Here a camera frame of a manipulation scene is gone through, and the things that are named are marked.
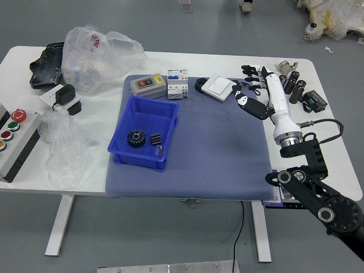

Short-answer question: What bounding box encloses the white table leg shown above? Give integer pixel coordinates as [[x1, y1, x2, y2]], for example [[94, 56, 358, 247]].
[[251, 203, 272, 263], [44, 195, 75, 256]]

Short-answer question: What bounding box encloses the clear acrylic piece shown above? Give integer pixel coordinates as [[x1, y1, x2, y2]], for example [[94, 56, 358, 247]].
[[178, 0, 194, 14]]

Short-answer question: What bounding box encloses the black plastic tray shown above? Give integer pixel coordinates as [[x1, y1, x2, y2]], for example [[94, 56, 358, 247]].
[[28, 42, 65, 89]]

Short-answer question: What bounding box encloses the grey two-button switch box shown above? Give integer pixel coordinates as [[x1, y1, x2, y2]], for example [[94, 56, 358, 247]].
[[130, 73, 168, 100]]

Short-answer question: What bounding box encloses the grey metal base plate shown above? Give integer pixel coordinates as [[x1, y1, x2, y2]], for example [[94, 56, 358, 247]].
[[96, 260, 240, 273]]

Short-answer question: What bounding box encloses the blue plastic box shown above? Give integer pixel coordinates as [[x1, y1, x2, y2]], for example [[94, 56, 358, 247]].
[[107, 96, 180, 173]]

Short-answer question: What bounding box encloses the white wall switch panel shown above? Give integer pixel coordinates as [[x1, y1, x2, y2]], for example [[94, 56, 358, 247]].
[[200, 73, 237, 102]]

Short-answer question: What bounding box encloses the black power adapter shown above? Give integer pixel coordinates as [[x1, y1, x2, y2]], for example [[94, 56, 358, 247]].
[[53, 84, 76, 106]]

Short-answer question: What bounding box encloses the blue-grey padded mat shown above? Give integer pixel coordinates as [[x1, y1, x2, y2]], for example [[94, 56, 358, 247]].
[[105, 74, 274, 200]]

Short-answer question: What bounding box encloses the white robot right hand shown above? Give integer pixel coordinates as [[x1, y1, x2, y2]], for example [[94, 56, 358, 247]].
[[231, 64, 303, 142]]

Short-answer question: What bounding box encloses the white socket plate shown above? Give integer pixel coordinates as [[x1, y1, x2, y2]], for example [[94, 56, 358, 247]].
[[39, 84, 82, 110]]

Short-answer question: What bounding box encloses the purple label card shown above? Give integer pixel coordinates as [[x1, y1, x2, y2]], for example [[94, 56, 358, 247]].
[[263, 169, 285, 207]]

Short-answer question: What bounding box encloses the plastic-wrapped yellowish object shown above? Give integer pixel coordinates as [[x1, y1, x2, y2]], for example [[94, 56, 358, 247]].
[[294, 0, 364, 41]]

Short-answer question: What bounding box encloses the white circuit breaker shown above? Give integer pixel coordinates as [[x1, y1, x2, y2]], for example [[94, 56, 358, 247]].
[[166, 69, 190, 101]]

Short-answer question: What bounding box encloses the thin black wire with plug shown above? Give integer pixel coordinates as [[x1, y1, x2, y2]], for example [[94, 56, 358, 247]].
[[233, 81, 264, 97]]

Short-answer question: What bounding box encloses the black module green terminal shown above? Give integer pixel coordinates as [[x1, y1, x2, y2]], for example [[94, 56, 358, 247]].
[[301, 89, 328, 114]]

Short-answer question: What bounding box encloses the black table control panel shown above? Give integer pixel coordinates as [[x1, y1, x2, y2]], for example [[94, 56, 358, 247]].
[[264, 202, 308, 210]]

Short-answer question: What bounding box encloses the black floor cable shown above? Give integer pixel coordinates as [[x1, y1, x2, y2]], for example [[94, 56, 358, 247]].
[[233, 201, 245, 273]]

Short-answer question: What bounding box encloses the silver metal connector fitting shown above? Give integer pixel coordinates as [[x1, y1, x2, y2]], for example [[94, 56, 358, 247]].
[[277, 60, 299, 74]]

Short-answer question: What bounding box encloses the big black gear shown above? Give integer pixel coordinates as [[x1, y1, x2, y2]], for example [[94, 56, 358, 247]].
[[127, 130, 148, 148]]

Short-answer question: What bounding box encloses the grey control box with buttons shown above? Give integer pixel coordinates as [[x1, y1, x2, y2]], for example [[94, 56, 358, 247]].
[[0, 104, 43, 183]]

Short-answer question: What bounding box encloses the crumpled clear plastic bag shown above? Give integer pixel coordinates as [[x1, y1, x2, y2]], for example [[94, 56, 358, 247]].
[[38, 110, 96, 191]]

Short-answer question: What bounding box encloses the white plastic bag red print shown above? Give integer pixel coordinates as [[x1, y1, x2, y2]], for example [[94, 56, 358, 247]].
[[61, 24, 146, 94]]

